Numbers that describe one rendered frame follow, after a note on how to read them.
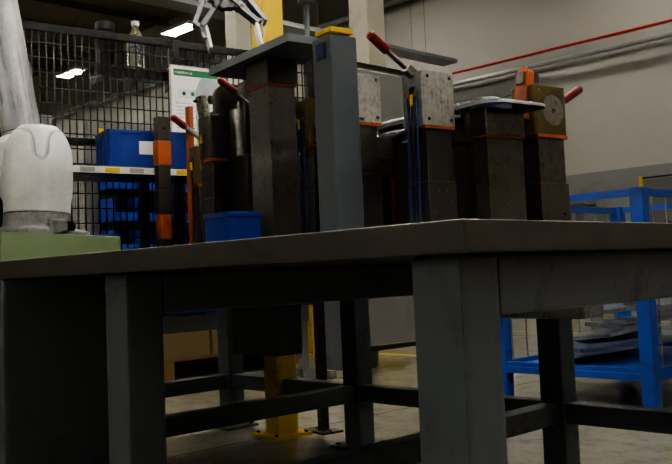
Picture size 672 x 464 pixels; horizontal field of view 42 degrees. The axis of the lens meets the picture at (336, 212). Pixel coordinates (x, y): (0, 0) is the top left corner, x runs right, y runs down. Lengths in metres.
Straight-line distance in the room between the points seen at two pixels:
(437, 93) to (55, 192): 0.92
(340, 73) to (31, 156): 0.76
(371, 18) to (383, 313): 5.46
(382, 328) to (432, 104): 3.87
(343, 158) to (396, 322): 3.97
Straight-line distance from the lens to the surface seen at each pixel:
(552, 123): 2.12
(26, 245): 2.06
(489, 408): 1.12
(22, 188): 2.16
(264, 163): 2.04
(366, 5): 10.48
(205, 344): 5.91
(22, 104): 2.41
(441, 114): 1.88
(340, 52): 1.87
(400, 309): 5.77
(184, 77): 3.42
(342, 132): 1.83
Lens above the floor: 0.64
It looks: 4 degrees up
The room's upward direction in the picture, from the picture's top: 2 degrees counter-clockwise
